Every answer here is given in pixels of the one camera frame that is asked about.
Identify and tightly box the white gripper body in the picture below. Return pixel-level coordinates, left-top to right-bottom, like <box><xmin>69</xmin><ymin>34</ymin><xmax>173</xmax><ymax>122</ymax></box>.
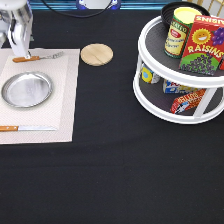
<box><xmin>0</xmin><ymin>8</ymin><xmax>33</xmax><ymax>58</ymax></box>

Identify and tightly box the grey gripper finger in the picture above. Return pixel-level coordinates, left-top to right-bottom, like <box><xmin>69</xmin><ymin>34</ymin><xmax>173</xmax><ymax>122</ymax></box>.
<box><xmin>26</xmin><ymin>50</ymin><xmax>32</xmax><ymax>59</ymax></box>

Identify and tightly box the wooden handled fork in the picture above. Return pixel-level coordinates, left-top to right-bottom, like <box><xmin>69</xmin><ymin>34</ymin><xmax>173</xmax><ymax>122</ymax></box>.
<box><xmin>12</xmin><ymin>51</ymin><xmax>64</xmax><ymax>63</ymax></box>

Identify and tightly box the round silver metal plate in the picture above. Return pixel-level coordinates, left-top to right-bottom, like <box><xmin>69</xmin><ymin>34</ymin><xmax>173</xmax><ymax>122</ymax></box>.
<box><xmin>1</xmin><ymin>72</ymin><xmax>53</xmax><ymax>108</ymax></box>

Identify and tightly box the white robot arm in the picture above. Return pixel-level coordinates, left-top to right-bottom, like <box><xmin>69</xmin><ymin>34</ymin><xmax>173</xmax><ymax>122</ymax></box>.
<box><xmin>0</xmin><ymin>0</ymin><xmax>33</xmax><ymax>59</ymax></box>

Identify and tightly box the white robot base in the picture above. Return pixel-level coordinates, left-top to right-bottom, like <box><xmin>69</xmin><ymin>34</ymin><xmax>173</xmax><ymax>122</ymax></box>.
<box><xmin>76</xmin><ymin>0</ymin><xmax>121</xmax><ymax>10</ymax></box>

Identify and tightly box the beige woven placemat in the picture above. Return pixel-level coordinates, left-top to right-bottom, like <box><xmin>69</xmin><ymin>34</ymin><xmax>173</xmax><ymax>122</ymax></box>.
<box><xmin>0</xmin><ymin>49</ymin><xmax>80</xmax><ymax>144</ymax></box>

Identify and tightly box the round wooden coaster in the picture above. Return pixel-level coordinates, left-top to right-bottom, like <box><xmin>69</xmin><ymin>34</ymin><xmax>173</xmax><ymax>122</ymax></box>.
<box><xmin>81</xmin><ymin>43</ymin><xmax>113</xmax><ymax>66</ymax></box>

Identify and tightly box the yellow blue small carton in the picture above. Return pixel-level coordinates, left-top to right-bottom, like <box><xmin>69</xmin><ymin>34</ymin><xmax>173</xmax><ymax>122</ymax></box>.
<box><xmin>141</xmin><ymin>64</ymin><xmax>160</xmax><ymax>84</ymax></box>

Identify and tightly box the white two-tier turntable rack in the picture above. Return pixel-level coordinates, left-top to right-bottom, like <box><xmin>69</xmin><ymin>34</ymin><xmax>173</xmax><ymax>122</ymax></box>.
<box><xmin>133</xmin><ymin>16</ymin><xmax>224</xmax><ymax>124</ymax></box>

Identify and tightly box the white blue food box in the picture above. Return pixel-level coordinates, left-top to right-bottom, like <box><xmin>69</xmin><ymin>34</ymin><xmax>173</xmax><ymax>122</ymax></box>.
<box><xmin>163</xmin><ymin>80</ymin><xmax>197</xmax><ymax>94</ymax></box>

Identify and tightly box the black bowl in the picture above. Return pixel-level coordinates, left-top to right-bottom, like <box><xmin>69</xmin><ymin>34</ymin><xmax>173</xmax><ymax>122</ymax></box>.
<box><xmin>161</xmin><ymin>2</ymin><xmax>210</xmax><ymax>28</ymax></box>

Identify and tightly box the yellow lidded green can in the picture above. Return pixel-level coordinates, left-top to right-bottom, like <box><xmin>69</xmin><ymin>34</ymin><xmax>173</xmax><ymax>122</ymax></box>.
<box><xmin>164</xmin><ymin>7</ymin><xmax>201</xmax><ymax>58</ymax></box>

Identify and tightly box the red orange snack box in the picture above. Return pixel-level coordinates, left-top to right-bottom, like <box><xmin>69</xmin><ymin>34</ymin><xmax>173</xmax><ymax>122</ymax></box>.
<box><xmin>170</xmin><ymin>89</ymin><xmax>206</xmax><ymax>114</ymax></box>

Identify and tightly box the red raisins box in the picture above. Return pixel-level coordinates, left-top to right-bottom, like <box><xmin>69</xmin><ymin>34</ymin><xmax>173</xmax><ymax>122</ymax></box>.
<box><xmin>179</xmin><ymin>15</ymin><xmax>224</xmax><ymax>76</ymax></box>

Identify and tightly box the wooden handled knife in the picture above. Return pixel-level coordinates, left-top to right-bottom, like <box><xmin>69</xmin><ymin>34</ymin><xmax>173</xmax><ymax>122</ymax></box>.
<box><xmin>0</xmin><ymin>125</ymin><xmax>57</xmax><ymax>132</ymax></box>

